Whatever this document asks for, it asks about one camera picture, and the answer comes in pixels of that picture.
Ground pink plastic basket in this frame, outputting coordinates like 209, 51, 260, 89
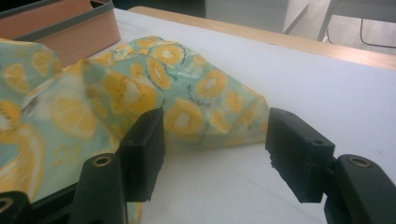
0, 0, 121, 68

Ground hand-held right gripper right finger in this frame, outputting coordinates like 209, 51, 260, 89
264, 106, 336, 204

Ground white desk frame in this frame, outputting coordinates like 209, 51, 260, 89
317, 0, 396, 43

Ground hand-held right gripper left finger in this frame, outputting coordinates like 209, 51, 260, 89
117, 106, 166, 203

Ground lemon print cloth bag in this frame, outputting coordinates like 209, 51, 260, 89
0, 35, 271, 224

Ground white table mat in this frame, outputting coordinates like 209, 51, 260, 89
88, 7, 396, 224

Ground wooden table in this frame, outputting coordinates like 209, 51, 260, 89
128, 5, 396, 72

